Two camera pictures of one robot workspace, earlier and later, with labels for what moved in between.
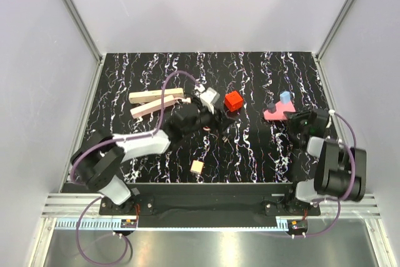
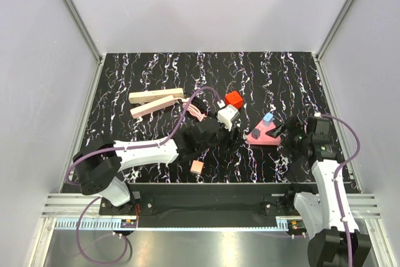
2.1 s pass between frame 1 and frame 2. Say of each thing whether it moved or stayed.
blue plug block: moved
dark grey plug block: moved
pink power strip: stayed
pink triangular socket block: moved
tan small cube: stayed
